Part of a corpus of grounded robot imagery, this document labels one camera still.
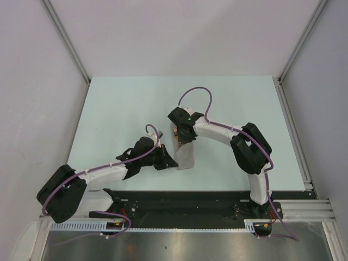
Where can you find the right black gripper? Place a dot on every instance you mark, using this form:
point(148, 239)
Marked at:
point(184, 140)

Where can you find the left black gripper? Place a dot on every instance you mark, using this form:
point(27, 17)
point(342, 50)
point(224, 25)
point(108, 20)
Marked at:
point(166, 161)

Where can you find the grey cloth napkin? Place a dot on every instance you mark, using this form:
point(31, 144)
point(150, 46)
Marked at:
point(183, 153)

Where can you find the copper fork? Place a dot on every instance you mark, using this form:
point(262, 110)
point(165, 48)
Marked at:
point(175, 132)

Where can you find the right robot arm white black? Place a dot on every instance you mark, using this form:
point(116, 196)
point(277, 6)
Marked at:
point(251, 151)

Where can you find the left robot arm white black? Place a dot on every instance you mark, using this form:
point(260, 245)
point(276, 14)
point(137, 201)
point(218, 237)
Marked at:
point(62, 194)

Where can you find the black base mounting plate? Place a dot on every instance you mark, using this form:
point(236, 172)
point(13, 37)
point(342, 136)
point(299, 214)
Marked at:
point(178, 222)

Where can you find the aluminium front rail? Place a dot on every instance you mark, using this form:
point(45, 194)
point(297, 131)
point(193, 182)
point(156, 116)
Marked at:
point(293, 210)

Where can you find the right aluminium corner post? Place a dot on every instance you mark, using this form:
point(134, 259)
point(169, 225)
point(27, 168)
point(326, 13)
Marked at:
point(314, 19)

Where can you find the aluminium corner post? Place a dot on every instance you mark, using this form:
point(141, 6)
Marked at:
point(63, 35)
point(314, 19)

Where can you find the left aluminium corner post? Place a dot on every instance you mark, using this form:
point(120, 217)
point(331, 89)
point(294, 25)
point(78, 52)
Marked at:
point(63, 35)

